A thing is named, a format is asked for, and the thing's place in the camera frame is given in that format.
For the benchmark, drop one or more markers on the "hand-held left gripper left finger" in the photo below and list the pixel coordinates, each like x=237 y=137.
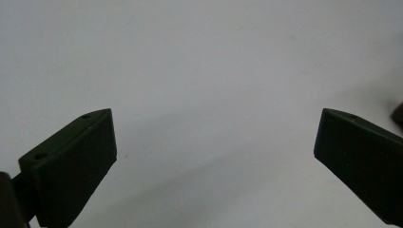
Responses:
x=72 y=164

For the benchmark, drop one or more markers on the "cola bottle with red label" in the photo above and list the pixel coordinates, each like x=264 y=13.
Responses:
x=398 y=114

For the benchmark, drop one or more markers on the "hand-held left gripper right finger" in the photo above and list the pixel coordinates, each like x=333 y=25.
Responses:
x=364 y=158

